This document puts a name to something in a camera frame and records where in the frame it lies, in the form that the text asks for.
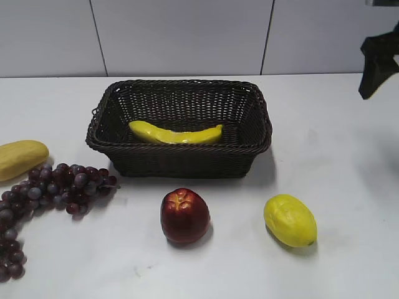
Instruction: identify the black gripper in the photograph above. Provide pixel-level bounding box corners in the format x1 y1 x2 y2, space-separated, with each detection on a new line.
358 1 398 100

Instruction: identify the yellow banana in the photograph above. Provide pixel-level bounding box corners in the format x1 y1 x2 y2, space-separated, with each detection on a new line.
128 120 223 145

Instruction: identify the black woven basket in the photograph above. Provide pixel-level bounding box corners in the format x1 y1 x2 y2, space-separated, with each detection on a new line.
86 79 272 178

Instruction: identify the yellow lemon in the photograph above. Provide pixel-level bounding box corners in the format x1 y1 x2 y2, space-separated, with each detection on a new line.
264 194 317 248

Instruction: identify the red apple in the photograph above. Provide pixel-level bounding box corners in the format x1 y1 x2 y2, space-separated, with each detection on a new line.
160 188 210 244

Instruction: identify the purple grape bunch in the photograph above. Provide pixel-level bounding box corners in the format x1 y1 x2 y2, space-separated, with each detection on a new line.
1 163 119 283

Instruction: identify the yellow mango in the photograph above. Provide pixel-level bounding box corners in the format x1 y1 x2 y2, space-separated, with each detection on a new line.
1 140 49 182

